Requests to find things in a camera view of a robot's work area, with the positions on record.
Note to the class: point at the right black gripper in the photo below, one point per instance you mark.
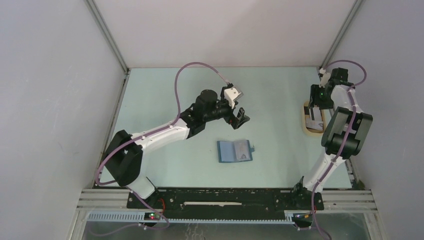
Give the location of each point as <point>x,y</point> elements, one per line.
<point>315,90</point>

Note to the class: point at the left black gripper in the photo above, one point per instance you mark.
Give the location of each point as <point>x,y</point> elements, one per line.
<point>238,121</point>

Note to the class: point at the beige oval tray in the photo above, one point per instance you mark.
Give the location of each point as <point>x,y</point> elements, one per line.
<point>310,132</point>

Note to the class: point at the white VIP card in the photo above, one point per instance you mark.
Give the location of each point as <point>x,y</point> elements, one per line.
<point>317,124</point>

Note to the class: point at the blue card holder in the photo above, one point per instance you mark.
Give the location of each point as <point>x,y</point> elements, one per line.
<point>235,151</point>

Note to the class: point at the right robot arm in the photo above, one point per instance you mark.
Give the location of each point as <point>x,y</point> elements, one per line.
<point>333,113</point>

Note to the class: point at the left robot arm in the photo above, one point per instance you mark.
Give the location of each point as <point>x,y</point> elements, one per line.
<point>123,156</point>

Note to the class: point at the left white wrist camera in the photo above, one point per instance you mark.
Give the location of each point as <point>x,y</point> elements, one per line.
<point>232,94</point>

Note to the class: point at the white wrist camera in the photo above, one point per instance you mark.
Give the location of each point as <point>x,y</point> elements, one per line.
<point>324,77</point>
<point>232,94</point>

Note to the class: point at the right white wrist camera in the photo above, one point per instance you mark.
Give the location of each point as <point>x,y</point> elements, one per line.
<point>324,77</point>

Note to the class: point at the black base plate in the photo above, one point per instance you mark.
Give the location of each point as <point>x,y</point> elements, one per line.
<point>240,204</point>

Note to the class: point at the aluminium frame rail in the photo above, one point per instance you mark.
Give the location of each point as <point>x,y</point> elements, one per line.
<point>337,201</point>

